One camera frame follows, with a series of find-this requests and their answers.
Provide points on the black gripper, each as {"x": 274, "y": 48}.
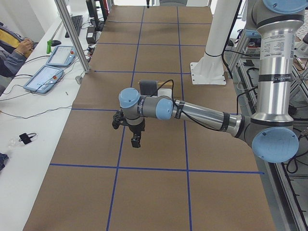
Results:
{"x": 138, "y": 127}

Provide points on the grey-blue microfibre towel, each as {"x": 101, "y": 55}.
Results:
{"x": 148, "y": 87}

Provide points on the blue teach pendant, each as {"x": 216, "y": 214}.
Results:
{"x": 43, "y": 80}
{"x": 62, "y": 56}

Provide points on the black power adapter box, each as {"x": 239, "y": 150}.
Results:
{"x": 91, "y": 35}

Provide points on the black computer mouse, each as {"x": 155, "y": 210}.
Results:
{"x": 55, "y": 43}

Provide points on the black keyboard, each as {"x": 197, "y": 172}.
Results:
{"x": 77, "y": 22}

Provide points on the seated person in grey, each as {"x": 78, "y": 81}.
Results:
{"x": 14, "y": 51}

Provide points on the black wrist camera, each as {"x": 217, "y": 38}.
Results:
{"x": 118, "y": 119}

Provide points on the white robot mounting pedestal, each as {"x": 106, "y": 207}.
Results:
{"x": 209, "y": 70}

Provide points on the aluminium frame post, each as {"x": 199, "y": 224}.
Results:
{"x": 66, "y": 19}

